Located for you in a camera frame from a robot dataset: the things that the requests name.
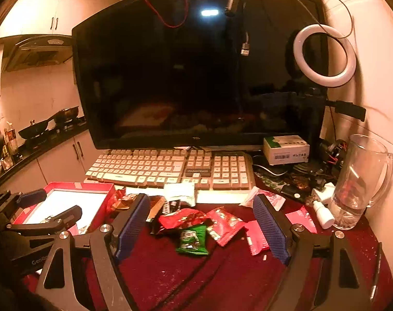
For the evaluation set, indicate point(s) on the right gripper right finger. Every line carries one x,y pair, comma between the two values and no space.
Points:
340,285

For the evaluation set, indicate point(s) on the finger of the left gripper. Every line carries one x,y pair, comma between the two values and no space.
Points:
55,224
10,203

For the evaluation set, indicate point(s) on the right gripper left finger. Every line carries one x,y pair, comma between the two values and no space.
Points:
60,287

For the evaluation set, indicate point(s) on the brown chocolate snack packet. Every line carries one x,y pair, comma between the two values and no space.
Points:
156,204

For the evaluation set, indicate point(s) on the red candy packet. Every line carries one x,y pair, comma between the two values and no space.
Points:
224,225

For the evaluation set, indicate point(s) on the large red snack packet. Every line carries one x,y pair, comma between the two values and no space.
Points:
182,219

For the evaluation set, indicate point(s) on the green snack packet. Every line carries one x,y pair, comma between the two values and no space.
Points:
193,241

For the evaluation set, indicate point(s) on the red tray white bottom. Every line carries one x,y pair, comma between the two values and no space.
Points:
92,197

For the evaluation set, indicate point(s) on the black pen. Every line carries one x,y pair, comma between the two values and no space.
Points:
376,272

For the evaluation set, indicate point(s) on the small white dropper bottle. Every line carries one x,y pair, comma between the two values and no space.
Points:
324,215

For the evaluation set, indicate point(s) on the pink wrapper near mug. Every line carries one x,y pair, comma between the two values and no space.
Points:
301,216

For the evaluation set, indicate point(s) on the oil bottle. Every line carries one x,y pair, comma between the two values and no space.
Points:
11,136

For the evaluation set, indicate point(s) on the black wok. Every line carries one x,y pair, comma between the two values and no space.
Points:
35,129

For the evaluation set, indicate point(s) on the white pink snack packet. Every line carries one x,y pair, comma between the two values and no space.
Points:
276,200

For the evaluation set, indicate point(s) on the black frying pan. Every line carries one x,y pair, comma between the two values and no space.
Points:
66,115

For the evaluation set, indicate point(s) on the glass beer mug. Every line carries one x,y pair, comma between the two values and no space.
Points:
364,178

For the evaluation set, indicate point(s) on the white green cardboard box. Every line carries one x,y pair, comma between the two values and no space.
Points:
280,150

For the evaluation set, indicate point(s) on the white pillow packet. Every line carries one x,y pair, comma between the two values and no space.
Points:
185,192

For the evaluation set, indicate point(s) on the range hood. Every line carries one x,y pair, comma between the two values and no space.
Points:
39,51

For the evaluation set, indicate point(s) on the white mechanical keyboard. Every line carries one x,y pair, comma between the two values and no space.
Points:
207,170

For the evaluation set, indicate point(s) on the black computer monitor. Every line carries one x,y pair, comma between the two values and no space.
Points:
167,73

